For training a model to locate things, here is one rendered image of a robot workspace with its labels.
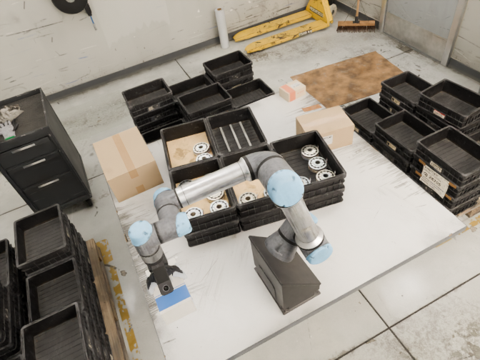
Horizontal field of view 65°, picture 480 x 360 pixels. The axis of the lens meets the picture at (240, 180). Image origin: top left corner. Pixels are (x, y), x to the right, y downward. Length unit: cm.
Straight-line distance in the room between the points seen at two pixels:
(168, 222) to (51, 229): 169
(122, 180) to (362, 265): 141
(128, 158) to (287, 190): 136
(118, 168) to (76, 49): 281
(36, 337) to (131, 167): 104
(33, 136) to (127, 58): 236
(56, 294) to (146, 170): 94
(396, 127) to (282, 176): 209
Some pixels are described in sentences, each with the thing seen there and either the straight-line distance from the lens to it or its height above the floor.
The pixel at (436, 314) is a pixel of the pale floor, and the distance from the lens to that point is 275.
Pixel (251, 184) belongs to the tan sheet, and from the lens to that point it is 213.
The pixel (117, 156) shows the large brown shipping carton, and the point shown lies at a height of 90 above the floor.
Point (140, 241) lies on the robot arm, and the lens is 123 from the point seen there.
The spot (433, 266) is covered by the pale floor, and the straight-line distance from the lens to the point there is 291.
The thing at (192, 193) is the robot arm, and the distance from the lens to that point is 133.
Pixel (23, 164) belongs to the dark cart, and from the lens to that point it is 319.
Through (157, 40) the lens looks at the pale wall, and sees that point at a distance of 513.
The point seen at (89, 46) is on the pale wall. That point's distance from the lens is 499.
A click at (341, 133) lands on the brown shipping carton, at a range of 244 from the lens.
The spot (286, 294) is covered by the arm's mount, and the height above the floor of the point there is 87.
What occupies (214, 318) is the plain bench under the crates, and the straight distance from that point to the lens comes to 187.
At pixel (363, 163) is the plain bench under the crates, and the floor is 70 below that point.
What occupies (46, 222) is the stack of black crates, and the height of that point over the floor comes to 49.
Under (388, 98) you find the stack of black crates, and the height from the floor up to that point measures 38.
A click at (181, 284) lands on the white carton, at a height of 114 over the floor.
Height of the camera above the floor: 239
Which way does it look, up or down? 46 degrees down
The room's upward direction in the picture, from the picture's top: 10 degrees counter-clockwise
